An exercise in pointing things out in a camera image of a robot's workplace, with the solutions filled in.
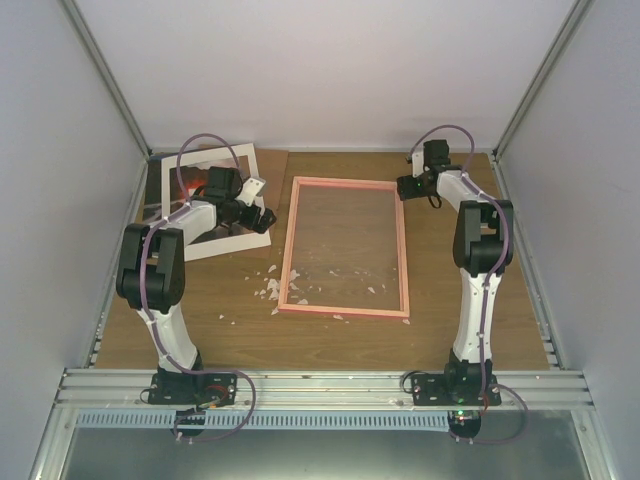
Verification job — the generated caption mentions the white paint flake cluster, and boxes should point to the white paint flake cluster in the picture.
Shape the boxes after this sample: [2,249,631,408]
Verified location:
[217,263,412,325]

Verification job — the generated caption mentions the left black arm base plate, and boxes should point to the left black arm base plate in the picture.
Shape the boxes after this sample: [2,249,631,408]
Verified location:
[144,369,237,408]

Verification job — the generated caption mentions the aluminium corner post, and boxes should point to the aluminium corner post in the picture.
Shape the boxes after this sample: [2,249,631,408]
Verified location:
[59,0,152,160]
[492,0,593,161]

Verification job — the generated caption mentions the left aluminium corner post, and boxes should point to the left aluminium corner post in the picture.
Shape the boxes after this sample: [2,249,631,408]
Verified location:
[59,0,152,160]

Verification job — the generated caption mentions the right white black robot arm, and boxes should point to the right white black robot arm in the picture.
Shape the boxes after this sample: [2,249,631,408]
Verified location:
[397,139,513,405]

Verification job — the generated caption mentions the right aluminium corner post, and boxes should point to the right aluminium corner post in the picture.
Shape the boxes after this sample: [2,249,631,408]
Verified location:
[492,0,593,161]

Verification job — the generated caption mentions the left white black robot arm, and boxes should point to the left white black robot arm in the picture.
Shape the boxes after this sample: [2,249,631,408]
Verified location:
[115,167,276,404]

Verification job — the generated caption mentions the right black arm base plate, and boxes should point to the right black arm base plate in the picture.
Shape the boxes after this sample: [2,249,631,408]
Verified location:
[411,372,502,407]

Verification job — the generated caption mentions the pink wooden picture frame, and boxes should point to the pink wooden picture frame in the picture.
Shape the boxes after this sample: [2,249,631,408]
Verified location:
[278,176,410,320]

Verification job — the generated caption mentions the aluminium front rail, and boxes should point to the aluminium front rail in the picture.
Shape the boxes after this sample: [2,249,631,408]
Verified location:
[54,369,594,410]

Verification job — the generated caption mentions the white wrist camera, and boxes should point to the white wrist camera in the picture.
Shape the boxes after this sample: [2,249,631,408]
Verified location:
[237,177,266,206]
[407,151,425,177]

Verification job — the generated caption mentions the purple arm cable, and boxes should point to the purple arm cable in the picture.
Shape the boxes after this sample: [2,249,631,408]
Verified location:
[409,123,531,445]
[139,132,257,443]

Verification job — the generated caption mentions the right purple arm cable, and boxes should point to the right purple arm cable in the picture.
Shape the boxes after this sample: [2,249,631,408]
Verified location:
[409,123,531,445]

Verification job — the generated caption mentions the dark landscape photo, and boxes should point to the dark landscape photo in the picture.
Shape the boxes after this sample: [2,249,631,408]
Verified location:
[168,154,266,246]

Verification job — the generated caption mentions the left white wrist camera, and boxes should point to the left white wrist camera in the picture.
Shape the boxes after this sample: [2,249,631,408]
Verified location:
[237,177,266,206]

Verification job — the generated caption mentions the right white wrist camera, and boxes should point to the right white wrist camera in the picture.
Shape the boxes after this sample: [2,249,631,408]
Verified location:
[407,151,425,177]

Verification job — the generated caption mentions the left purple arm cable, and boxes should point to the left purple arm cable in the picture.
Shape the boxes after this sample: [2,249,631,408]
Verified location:
[139,132,257,443]

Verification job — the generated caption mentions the white photo mat board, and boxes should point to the white photo mat board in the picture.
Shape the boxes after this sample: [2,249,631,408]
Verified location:
[160,141,272,263]

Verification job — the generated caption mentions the grey slotted cable duct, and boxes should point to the grey slotted cable duct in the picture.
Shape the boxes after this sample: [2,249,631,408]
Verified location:
[76,409,449,432]

